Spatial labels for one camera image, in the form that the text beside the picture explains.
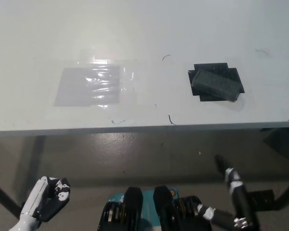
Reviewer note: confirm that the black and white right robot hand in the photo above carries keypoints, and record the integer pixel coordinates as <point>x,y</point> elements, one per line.
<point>242,204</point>

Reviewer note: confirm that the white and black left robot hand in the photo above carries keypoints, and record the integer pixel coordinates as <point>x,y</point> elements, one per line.
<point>59,192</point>

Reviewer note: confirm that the dark grey whiteboard eraser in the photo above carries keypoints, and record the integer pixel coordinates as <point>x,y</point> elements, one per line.
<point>214,84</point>

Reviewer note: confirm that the black table leg bar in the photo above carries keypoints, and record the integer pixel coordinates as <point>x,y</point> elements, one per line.
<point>3,195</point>

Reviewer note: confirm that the clear plastic bag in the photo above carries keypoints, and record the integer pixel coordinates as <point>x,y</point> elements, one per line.
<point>72,89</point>

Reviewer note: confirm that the clear plastic film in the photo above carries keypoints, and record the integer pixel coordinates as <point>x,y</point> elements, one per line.
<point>128,89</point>

